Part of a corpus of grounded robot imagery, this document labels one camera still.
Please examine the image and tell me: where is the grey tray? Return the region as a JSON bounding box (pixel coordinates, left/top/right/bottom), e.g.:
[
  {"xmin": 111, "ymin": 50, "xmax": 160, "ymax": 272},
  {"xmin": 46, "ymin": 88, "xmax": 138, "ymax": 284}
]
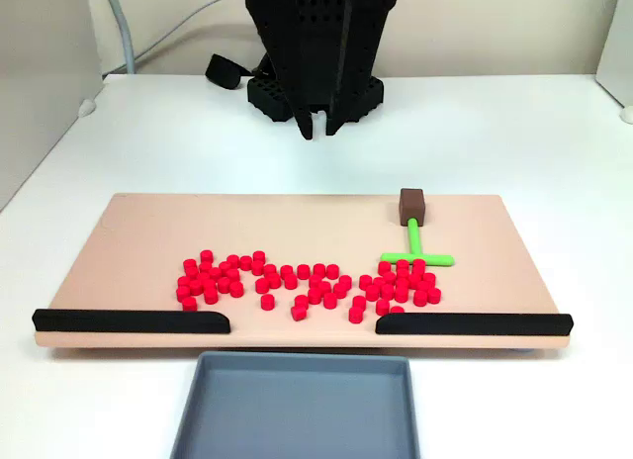
[{"xmin": 169, "ymin": 350, "xmax": 421, "ymax": 459}]

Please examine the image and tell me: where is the green T-tool with brown handle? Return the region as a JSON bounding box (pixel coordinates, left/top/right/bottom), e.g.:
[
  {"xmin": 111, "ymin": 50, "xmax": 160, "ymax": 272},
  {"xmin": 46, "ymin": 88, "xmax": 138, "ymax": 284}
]
[{"xmin": 380, "ymin": 187, "xmax": 455, "ymax": 268}]

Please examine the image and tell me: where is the black rail strip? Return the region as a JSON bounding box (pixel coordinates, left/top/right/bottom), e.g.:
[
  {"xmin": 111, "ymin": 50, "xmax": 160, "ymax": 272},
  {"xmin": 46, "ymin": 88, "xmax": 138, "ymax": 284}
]
[
  {"xmin": 374, "ymin": 312, "xmax": 575, "ymax": 337},
  {"xmin": 32, "ymin": 309, "xmax": 232, "ymax": 335}
]

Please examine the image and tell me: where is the beige board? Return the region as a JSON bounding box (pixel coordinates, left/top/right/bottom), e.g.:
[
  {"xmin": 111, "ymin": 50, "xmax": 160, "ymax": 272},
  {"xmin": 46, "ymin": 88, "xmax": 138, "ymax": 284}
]
[{"xmin": 33, "ymin": 192, "xmax": 575, "ymax": 351}]

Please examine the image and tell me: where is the black table clamp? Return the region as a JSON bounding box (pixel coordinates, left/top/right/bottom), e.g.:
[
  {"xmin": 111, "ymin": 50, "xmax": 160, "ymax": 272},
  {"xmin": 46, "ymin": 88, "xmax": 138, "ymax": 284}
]
[{"xmin": 205, "ymin": 52, "xmax": 251, "ymax": 90}]

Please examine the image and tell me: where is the thick grey cable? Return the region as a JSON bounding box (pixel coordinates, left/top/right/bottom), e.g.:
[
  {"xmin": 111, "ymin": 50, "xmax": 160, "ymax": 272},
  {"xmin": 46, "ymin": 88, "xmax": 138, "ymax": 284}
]
[{"xmin": 102, "ymin": 0, "xmax": 137, "ymax": 75}]

